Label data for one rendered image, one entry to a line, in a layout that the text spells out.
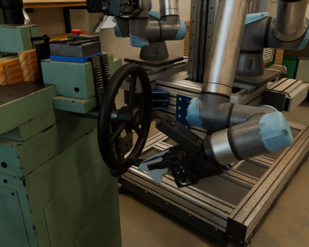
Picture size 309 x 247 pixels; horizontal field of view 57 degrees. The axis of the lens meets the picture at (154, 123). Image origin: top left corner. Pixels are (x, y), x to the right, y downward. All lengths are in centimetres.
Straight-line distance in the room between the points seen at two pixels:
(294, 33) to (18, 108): 90
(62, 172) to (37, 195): 10
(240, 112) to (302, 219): 121
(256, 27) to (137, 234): 110
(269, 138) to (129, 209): 123
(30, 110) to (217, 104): 44
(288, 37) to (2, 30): 90
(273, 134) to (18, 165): 56
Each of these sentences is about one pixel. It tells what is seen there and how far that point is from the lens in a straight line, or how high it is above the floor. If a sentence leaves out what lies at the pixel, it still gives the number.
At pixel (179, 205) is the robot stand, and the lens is 149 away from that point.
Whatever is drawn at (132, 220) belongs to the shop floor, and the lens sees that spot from 164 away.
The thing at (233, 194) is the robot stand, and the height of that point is 21.
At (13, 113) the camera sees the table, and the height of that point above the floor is 87.
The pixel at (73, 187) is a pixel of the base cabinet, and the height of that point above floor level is 57.
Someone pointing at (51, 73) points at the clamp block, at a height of 93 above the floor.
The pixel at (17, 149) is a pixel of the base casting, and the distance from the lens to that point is 72.
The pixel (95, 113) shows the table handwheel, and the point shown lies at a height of 81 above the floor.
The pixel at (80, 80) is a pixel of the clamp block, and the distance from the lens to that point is 73.
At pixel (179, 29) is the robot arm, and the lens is 116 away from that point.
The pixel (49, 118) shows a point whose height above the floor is 82.
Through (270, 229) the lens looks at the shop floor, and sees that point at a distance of 169.
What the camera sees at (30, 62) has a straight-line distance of 82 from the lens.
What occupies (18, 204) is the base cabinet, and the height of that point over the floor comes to 63.
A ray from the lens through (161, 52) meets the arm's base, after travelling 146.
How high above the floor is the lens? 111
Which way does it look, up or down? 24 degrees down
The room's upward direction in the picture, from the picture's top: straight up
